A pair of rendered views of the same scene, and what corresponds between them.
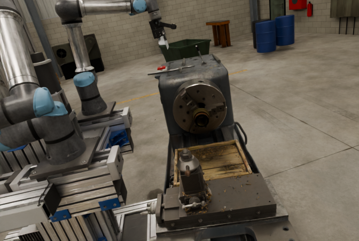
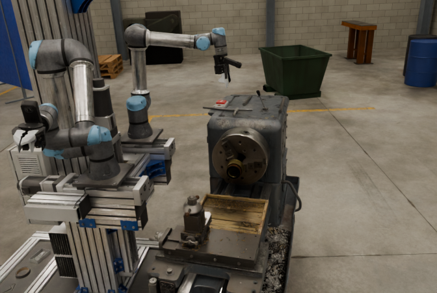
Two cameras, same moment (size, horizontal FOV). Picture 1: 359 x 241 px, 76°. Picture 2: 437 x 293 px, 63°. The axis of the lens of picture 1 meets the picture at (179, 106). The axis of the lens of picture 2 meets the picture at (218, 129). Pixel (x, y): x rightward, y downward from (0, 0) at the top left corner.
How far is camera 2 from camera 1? 0.73 m
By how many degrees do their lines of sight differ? 11
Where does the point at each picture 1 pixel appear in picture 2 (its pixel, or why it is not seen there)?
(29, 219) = (65, 217)
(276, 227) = (249, 280)
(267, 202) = (248, 257)
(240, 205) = (225, 253)
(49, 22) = not seen: outside the picture
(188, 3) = not seen: outside the picture
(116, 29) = (211, 8)
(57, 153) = (96, 170)
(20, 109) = (79, 139)
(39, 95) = (92, 132)
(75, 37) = (136, 60)
